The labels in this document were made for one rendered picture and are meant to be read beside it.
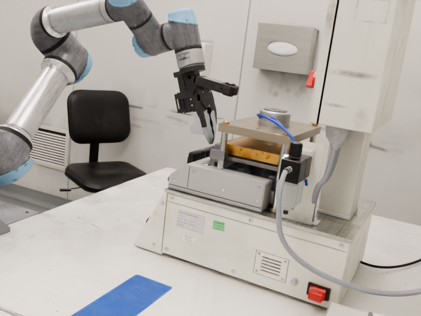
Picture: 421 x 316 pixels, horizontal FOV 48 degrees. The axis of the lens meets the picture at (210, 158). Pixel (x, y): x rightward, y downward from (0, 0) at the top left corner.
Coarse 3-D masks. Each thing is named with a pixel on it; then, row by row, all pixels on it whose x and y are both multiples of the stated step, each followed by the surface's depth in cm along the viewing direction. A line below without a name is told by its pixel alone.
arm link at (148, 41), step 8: (152, 16) 127; (144, 24) 126; (152, 24) 127; (160, 24) 130; (136, 32) 127; (144, 32) 127; (152, 32) 128; (160, 32) 128; (136, 40) 132; (144, 40) 129; (152, 40) 129; (160, 40) 128; (136, 48) 132; (144, 48) 132; (152, 48) 131; (160, 48) 130; (168, 48) 130; (144, 56) 135
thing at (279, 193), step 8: (280, 184) 89; (280, 192) 88; (280, 200) 88; (280, 208) 88; (280, 216) 88; (280, 224) 88; (280, 232) 88; (280, 240) 88; (288, 248) 88; (296, 256) 88; (304, 264) 88; (312, 272) 88; (320, 272) 88; (328, 280) 88; (336, 280) 88; (352, 288) 87; (360, 288) 87; (368, 288) 87; (392, 296) 86; (400, 296) 86
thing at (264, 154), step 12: (228, 144) 116; (240, 144) 117; (252, 144) 119; (264, 144) 121; (276, 144) 121; (228, 156) 117; (240, 156) 115; (252, 156) 114; (264, 156) 112; (276, 156) 111; (264, 168) 113; (276, 168) 112
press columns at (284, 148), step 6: (222, 132) 113; (222, 138) 113; (312, 138) 129; (222, 144) 114; (282, 144) 107; (222, 150) 114; (282, 150) 107; (282, 156) 107; (222, 162) 115; (222, 168) 115; (276, 180) 109; (276, 186) 109; (276, 192) 109; (270, 210) 110
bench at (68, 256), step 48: (96, 192) 165; (144, 192) 171; (0, 240) 120; (48, 240) 123; (96, 240) 127; (384, 240) 153; (0, 288) 98; (48, 288) 100; (96, 288) 103; (192, 288) 108; (240, 288) 110; (384, 288) 119
